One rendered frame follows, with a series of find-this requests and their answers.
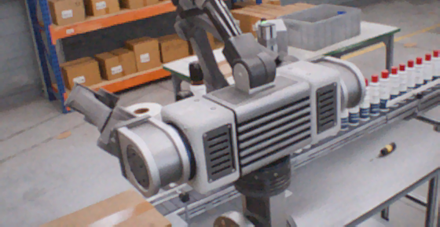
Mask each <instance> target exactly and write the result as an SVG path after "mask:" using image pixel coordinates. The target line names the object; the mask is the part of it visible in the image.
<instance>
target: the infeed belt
mask: <svg viewBox="0 0 440 227"><path fill-rule="evenodd" d="M384 115H385V114H383V113H380V114H379V115H377V116H372V115H370V116H369V120H367V121H361V120H359V125H357V126H350V125H348V130H345V131H339V132H337V135H335V136H333V137H329V136H328V137H326V138H324V139H321V140H320V141H319V143H318V144H316V145H311V147H310V148H308V149H302V151H301V152H300V153H292V155H291V159H293V158H295V157H297V156H300V155H302V154H303V153H306V152H308V151H310V150H312V149H315V148H317V147H319V146H320V145H323V144H325V143H327V142H329V141H332V140H334V139H336V138H337V137H341V136H343V135H344V134H347V133H349V132H351V131H352V130H356V129H357V128H359V127H361V126H364V125H365V124H367V123H370V122H372V121H374V120H375V119H378V118H380V117H382V116H384ZM232 186H233V182H230V183H229V184H227V185H223V186H222V187H220V188H218V189H215V190H213V191H211V192H209V193H207V194H201V193H199V192H197V191H196V190H194V189H193V190H191V191H187V193H188V194H189V196H190V201H189V202H187V205H188V206H189V205H191V204H193V203H196V202H198V201H200V200H202V199H204V198H206V197H208V196H210V195H214V194H216V193H218V192H221V191H223V190H225V189H227V188H230V187H232ZM153 206H154V207H155V209H157V210H158V211H159V212H160V213H161V214H162V215H163V216H166V215H168V214H170V213H172V212H174V211H176V210H181V209H182V208H184V203H183V202H181V201H180V199H179V195H178V196H175V197H173V198H170V199H168V200H166V201H164V202H162V203H158V204H156V205H153Z"/></svg>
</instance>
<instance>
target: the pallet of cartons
mask: <svg viewBox="0 0 440 227"><path fill-rule="evenodd" d="M231 6H232V11H230V12H231V14H232V16H233V18H234V19H235V21H236V22H237V24H238V25H239V27H240V29H241V30H242V32H243V33H244V34H248V33H252V35H253V36H254V38H256V26H255V25H256V23H258V21H261V18H262V17H266V19H267V20H276V17H277V16H281V15H284V14H287V13H295V12H298V11H301V10H304V9H308V8H311V7H314V6H315V5H309V4H304V3H296V4H293V5H287V6H284V7H282V6H280V0H262V4H260V5H257V4H256V0H249V1H245V2H235V3H232V4H231Z"/></svg>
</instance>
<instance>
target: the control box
mask: <svg viewBox="0 0 440 227"><path fill-rule="evenodd" d="M260 22H261V21H258V23H256V25H255V26H256V31H257V32H258V25H259V24H260ZM267 22H269V23H272V24H275V25H276V26H275V27H276V33H277V37H276V40H277V53H279V52H280V51H281V50H283V51H284V52H286V54H288V37H287V30H286V28H285V26H284V23H283V20H282V19H278V20H268V21H267ZM258 36H259V32H258Z"/></svg>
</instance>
